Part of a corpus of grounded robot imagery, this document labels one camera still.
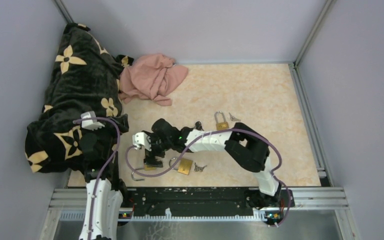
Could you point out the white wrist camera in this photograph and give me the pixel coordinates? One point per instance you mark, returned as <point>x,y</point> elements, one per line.
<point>142,140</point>
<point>89,121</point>

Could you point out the black floral plush blanket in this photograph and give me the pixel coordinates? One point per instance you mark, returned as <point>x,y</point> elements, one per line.
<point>85,77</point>

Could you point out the long-shackle brass padlock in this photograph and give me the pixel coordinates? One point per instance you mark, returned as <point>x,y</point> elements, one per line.
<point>220,121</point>

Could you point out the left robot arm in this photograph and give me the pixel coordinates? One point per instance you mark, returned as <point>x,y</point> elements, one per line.
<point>104,189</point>

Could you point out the black-headed keys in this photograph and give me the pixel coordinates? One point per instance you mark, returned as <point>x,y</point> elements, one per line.
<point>198,126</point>

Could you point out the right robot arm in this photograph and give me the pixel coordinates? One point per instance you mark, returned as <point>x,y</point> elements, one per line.
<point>250,150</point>

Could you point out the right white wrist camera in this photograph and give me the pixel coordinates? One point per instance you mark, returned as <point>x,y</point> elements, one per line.
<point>142,140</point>

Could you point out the silver keys of brass padlock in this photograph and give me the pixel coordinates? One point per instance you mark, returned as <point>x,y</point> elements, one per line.
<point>233,118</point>

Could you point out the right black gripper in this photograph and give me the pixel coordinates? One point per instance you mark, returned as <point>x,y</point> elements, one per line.
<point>150,159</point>

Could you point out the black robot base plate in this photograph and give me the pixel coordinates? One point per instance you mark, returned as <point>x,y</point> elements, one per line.
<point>203,201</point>

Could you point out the aluminium frame rail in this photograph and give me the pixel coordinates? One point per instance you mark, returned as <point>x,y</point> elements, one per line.
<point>306,199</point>

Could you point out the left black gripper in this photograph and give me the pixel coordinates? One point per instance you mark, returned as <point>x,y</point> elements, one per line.
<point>122,120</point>

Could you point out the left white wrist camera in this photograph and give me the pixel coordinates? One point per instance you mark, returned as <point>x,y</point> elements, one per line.
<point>89,121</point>

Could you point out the pink crumpled cloth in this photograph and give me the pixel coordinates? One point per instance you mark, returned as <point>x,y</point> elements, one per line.
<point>151,77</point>

